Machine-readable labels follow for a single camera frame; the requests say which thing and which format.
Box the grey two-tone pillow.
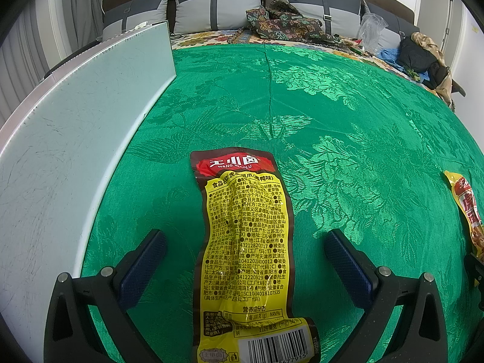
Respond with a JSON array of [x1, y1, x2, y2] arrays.
[[276, 0, 361, 36], [102, 0, 172, 42], [173, 0, 265, 34]]

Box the grey curtain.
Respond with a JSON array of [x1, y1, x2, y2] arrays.
[[72, 0, 104, 50]]

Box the clear plastic bag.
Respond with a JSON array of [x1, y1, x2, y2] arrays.
[[357, 12, 389, 55]]

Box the floral bedsheet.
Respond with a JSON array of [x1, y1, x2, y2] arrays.
[[170, 28, 428, 84]]

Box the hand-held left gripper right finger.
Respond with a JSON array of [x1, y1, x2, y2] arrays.
[[324, 230, 449, 363]]

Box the dark red yellow-label packet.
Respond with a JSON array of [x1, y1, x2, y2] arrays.
[[189, 149, 322, 363]]

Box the sheer white curtain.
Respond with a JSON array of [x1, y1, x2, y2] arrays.
[[0, 8, 65, 99]]

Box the pile of clothes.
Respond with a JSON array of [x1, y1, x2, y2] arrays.
[[410, 32, 454, 106]]

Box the green patterned blanket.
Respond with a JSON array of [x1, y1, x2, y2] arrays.
[[81, 43, 484, 363]]

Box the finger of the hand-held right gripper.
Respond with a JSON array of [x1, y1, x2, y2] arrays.
[[463, 253, 484, 292]]

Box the black bag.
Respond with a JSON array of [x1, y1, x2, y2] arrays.
[[397, 38, 439, 70]]

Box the blue cloth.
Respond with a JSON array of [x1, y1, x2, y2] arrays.
[[378, 47, 401, 65]]

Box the white door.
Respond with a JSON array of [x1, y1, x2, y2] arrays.
[[440, 0, 469, 65]]

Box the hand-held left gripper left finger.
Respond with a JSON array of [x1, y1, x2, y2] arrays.
[[43, 229, 168, 363]]

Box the dark floral cloth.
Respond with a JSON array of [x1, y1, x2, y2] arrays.
[[246, 0, 341, 44]]

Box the yellow chicken feet packet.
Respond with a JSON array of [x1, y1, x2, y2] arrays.
[[443, 170, 484, 261]]

